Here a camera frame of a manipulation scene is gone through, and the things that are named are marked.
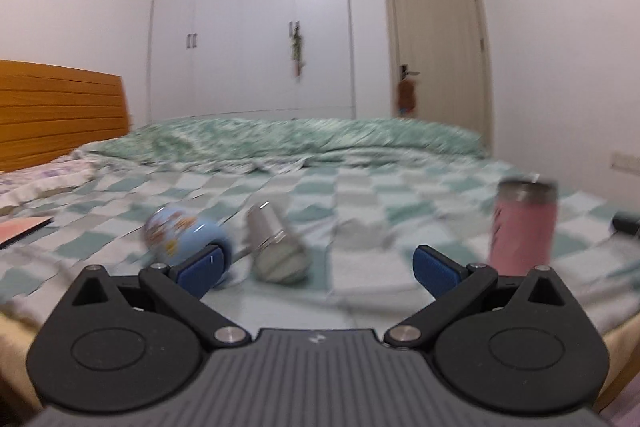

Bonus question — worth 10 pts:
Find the brown hanging ornament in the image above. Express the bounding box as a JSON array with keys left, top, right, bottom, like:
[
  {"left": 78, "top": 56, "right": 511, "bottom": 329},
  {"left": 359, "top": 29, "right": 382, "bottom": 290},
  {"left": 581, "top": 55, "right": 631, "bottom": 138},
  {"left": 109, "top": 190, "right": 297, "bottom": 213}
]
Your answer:
[{"left": 395, "top": 77, "right": 419, "bottom": 118}]

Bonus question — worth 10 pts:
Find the small black object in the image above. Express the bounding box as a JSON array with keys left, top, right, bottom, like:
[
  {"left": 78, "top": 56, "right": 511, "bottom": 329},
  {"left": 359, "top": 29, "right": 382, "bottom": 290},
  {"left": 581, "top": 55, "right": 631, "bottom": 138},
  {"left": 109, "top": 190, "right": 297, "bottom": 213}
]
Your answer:
[{"left": 611, "top": 211, "right": 640, "bottom": 238}]

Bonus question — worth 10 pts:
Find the tan bed base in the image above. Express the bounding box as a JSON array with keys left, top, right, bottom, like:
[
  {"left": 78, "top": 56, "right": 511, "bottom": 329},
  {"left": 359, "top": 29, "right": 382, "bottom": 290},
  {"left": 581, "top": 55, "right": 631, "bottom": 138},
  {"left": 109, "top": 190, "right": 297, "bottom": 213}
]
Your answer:
[{"left": 0, "top": 302, "right": 640, "bottom": 414}]

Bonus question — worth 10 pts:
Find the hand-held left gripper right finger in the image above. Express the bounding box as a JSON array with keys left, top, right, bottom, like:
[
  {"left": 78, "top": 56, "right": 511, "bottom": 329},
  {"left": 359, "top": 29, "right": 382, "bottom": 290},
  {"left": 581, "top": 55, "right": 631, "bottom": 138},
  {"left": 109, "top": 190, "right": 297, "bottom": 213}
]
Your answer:
[{"left": 382, "top": 244, "right": 592, "bottom": 351}]

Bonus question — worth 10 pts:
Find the pink flat book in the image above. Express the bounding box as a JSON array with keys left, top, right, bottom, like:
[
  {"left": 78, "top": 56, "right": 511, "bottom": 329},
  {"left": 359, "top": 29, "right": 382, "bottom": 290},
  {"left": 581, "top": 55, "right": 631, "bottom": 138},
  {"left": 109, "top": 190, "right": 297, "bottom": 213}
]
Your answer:
[{"left": 0, "top": 216, "right": 55, "bottom": 251}]

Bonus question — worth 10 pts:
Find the light blue printed cup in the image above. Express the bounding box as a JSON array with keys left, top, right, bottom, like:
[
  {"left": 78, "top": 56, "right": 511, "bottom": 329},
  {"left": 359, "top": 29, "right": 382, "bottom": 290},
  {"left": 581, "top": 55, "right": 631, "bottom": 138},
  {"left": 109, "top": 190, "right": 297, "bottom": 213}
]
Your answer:
[{"left": 142, "top": 203, "right": 234, "bottom": 282}]

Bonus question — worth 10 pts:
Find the green checkered bedsheet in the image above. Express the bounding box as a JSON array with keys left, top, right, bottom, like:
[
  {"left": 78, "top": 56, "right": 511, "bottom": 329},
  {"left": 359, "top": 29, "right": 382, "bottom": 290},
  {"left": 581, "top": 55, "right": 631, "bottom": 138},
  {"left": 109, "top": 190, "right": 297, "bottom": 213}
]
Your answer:
[{"left": 0, "top": 152, "right": 640, "bottom": 325}]

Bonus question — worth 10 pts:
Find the white wardrobe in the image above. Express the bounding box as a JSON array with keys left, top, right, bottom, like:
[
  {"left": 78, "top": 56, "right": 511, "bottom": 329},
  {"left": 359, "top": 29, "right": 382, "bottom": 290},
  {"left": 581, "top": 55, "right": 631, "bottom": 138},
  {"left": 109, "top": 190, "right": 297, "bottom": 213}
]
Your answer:
[{"left": 148, "top": 0, "right": 357, "bottom": 126}]

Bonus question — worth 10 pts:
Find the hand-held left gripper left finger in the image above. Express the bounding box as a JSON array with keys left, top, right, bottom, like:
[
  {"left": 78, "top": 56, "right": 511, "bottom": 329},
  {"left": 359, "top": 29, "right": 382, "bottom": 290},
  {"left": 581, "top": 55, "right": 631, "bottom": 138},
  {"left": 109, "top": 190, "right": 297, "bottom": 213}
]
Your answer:
[{"left": 49, "top": 244, "right": 252, "bottom": 351}]

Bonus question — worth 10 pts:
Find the green hanging ornament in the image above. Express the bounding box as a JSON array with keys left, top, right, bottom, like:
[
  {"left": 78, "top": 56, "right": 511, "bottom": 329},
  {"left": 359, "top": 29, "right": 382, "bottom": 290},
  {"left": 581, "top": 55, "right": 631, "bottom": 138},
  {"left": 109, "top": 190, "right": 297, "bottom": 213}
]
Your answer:
[{"left": 288, "top": 26, "right": 307, "bottom": 80}]

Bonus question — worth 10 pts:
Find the floral pillow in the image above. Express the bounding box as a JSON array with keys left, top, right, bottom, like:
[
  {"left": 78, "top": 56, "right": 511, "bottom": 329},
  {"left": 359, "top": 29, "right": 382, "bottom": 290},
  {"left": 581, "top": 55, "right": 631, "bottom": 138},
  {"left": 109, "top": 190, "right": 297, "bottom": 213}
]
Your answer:
[{"left": 0, "top": 155, "right": 102, "bottom": 219}]

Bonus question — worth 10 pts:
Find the beige door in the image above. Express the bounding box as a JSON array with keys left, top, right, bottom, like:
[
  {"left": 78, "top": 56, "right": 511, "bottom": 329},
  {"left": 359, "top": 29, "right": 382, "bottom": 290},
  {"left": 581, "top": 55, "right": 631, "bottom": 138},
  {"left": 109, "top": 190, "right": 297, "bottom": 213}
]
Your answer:
[{"left": 380, "top": 0, "right": 496, "bottom": 154}]

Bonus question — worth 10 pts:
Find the wooden headboard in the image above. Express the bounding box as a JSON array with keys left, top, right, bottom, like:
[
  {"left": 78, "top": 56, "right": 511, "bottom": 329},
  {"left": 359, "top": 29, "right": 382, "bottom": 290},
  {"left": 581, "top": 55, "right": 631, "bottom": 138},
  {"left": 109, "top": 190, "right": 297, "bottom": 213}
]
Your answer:
[{"left": 0, "top": 59, "right": 132, "bottom": 174}]

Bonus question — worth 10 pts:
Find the silver grey cup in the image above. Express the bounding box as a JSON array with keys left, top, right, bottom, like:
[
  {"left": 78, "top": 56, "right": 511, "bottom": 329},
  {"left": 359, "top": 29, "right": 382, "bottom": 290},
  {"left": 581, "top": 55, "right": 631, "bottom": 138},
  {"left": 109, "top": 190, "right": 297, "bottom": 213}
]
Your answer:
[{"left": 245, "top": 201, "right": 311, "bottom": 284}]

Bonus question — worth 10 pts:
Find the green patterned quilt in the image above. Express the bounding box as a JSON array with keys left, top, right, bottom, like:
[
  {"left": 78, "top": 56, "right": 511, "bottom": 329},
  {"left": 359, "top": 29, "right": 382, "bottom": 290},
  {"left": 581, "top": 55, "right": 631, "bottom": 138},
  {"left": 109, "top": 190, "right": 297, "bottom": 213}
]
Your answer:
[{"left": 75, "top": 116, "right": 489, "bottom": 174}]

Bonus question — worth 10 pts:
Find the pink cup with metal rim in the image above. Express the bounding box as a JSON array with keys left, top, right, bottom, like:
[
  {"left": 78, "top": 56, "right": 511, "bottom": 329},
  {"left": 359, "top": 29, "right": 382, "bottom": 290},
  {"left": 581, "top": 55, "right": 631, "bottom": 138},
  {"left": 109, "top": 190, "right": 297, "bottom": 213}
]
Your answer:
[{"left": 487, "top": 177, "right": 560, "bottom": 276}]

